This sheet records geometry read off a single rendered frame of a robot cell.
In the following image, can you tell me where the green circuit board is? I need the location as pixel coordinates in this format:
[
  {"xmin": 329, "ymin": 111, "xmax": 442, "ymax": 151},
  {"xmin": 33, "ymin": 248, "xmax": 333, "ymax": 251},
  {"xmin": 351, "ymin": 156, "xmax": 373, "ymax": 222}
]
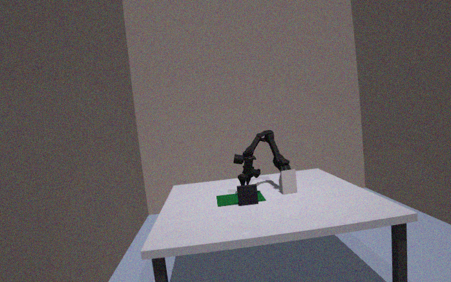
[{"xmin": 216, "ymin": 191, "xmax": 266, "ymax": 207}]

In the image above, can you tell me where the black square fan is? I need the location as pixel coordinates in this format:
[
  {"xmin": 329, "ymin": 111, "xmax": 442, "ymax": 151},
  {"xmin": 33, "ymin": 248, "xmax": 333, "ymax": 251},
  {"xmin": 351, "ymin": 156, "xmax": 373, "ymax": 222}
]
[{"xmin": 237, "ymin": 184, "xmax": 258, "ymax": 206}]

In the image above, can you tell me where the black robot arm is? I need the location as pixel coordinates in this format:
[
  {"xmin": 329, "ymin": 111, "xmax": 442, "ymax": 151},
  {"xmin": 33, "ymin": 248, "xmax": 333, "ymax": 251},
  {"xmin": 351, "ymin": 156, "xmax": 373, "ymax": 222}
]
[{"xmin": 233, "ymin": 130, "xmax": 291, "ymax": 178}]

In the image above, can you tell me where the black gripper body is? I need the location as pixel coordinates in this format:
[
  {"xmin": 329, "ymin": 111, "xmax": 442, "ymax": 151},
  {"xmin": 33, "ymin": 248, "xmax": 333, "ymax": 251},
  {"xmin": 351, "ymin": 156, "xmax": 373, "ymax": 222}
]
[{"xmin": 238, "ymin": 165, "xmax": 253, "ymax": 180}]

